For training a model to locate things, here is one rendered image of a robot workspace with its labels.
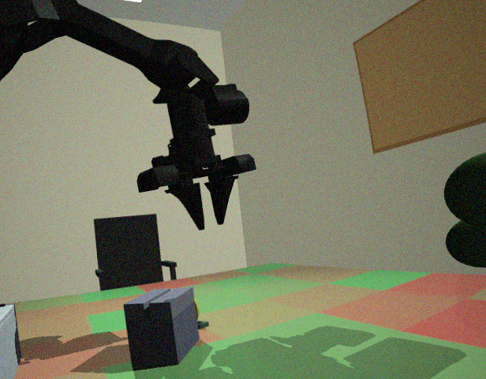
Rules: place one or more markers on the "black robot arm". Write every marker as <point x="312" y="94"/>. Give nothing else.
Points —
<point x="165" y="63"/>

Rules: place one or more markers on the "dark green rectangular frame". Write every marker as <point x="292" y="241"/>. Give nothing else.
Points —
<point x="202" y="324"/>

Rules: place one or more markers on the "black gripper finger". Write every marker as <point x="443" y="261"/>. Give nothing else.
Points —
<point x="220" y="190"/>
<point x="190" y="196"/>

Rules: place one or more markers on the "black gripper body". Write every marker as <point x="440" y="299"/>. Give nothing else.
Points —
<point x="194" y="149"/>

